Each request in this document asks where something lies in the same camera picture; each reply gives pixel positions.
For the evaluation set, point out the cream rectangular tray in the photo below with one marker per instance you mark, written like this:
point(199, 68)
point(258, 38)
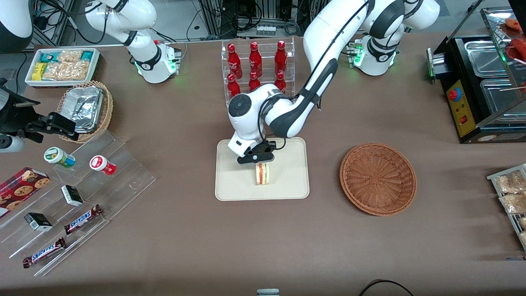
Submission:
point(287, 176)

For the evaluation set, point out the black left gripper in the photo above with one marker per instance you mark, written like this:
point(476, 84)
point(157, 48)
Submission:
point(261, 146)

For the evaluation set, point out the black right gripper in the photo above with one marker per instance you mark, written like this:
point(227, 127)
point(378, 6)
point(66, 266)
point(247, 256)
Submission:
point(17, 117)

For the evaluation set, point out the tray of packaged snacks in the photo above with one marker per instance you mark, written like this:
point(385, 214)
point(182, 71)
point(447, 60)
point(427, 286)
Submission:
point(493, 176)

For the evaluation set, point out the brown Snickers bar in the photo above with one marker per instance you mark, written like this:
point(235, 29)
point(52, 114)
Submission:
point(82, 220)
point(44, 253)

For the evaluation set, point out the clear acrylic stepped stand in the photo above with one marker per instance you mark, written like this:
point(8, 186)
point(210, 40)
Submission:
point(123, 176)

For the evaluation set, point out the oval tan wicker basket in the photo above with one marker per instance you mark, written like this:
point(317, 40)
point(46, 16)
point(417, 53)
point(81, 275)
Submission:
point(107, 107)

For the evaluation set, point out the yellow snack pack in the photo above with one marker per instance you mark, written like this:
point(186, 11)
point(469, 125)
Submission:
point(39, 71)

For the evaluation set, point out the grey device edge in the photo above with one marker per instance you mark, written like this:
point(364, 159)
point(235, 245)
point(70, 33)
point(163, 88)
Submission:
point(268, 292)

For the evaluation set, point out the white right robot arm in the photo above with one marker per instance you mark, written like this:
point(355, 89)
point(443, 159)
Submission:
point(152, 61)

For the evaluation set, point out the silver foil container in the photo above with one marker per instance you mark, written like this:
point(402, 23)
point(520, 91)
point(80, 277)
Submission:
point(84, 107)

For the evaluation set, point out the white power strip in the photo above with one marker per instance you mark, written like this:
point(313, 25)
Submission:
point(266, 30)

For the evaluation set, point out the red cookie box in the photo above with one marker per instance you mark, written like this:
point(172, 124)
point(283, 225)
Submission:
point(22, 187)

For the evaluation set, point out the clear acrylic bottle rack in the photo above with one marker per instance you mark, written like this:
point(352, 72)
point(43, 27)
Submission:
point(266, 65)

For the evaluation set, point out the red sausage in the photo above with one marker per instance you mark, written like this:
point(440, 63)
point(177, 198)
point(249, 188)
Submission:
point(520, 47)

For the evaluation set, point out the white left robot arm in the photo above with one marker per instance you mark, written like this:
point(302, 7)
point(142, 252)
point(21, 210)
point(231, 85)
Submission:
point(328, 33)

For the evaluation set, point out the black hot food display case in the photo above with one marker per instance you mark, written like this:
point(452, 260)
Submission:
point(462, 119)

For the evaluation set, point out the round brown wicker basket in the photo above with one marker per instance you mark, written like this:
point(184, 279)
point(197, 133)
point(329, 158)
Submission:
point(378, 179)

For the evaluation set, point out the small clear cracker bag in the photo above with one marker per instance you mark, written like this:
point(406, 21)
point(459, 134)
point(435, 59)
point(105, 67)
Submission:
point(70, 56)

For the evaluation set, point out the clear bagged pastry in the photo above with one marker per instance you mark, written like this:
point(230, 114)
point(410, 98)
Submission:
point(509, 183)
point(513, 203)
point(523, 224)

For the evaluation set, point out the teal snack pack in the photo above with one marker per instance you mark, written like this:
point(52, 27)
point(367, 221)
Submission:
point(87, 55)
point(48, 56)

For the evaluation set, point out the small black box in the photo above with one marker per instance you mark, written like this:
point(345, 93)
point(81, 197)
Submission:
point(38, 222)
point(72, 195)

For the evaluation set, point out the red soda bottle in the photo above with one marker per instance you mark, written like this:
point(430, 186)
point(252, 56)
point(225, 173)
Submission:
point(255, 61)
point(280, 82)
point(234, 61)
point(233, 86)
point(254, 81)
point(280, 58)

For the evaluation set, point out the large clear cracker bag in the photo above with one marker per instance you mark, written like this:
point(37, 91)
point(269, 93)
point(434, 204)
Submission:
point(68, 70)

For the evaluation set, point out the triangular sandwich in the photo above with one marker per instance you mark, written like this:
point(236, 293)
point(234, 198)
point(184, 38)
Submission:
point(263, 174)

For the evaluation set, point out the green lid white cup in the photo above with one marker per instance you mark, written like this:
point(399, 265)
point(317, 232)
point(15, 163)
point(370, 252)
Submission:
point(57, 156)

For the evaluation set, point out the white rectangular snack bin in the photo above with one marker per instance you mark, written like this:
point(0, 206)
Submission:
point(95, 61)

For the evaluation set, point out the steel food pan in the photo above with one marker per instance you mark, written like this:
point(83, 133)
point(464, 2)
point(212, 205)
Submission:
point(485, 59)
point(499, 96)

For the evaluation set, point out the red lid white cup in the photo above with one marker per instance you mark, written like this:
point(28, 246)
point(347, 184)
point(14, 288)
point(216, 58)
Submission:
point(100, 163)

